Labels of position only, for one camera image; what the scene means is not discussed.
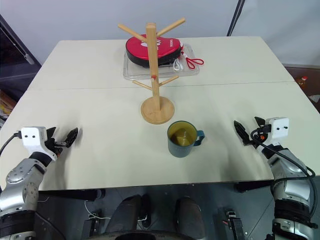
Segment dark rounded shape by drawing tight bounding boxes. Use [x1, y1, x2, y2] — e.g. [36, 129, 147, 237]
[174, 196, 203, 235]
[109, 194, 152, 235]

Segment dark cabinet with handle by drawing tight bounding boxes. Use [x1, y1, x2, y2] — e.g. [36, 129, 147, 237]
[0, 13, 43, 102]

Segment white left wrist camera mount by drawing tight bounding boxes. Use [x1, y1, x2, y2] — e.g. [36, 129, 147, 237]
[20, 126, 58, 161]

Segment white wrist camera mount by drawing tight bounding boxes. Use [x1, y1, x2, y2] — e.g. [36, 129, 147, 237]
[264, 116, 290, 146]
[20, 126, 58, 161]

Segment black motor block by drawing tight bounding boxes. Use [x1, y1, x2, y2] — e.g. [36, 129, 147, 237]
[217, 206, 247, 240]
[82, 212, 103, 238]

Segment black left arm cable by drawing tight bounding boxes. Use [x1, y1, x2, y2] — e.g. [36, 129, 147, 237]
[0, 131, 22, 155]

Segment white cord loop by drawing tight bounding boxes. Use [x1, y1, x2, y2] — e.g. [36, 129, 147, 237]
[173, 56, 185, 72]

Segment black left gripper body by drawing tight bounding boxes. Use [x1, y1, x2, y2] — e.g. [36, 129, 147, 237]
[44, 137, 68, 157]

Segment clear plastic tray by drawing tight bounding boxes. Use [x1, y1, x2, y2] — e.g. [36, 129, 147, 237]
[122, 41, 201, 81]

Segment teal mug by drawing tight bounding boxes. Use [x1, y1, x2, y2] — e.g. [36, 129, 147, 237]
[166, 120, 206, 159]

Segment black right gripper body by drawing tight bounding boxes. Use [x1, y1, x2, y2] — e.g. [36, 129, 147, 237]
[243, 124, 273, 151]

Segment red and black paddle case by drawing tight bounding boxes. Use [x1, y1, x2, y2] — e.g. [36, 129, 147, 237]
[124, 33, 186, 69]

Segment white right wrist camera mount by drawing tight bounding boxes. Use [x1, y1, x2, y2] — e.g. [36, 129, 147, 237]
[264, 116, 290, 146]

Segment wooden mug tree stand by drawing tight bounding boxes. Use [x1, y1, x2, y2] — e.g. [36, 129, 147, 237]
[117, 17, 186, 125]

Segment black stand pole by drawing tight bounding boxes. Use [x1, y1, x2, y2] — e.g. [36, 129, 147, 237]
[226, 0, 246, 36]

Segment colourful printed boxes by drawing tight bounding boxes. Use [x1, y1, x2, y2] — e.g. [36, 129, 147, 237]
[0, 90, 16, 121]

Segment black table frame bar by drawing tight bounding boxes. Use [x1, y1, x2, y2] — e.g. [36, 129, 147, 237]
[233, 180, 276, 193]
[37, 189, 106, 202]

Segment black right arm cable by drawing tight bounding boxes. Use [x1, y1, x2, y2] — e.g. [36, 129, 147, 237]
[250, 128, 316, 221]

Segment thin white wire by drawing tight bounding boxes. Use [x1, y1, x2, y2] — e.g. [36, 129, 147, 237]
[84, 199, 112, 221]

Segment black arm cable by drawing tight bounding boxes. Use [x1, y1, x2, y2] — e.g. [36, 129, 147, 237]
[0, 131, 22, 155]
[250, 128, 316, 221]

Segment red cord loop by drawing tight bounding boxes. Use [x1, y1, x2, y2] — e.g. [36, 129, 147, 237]
[180, 42, 205, 70]

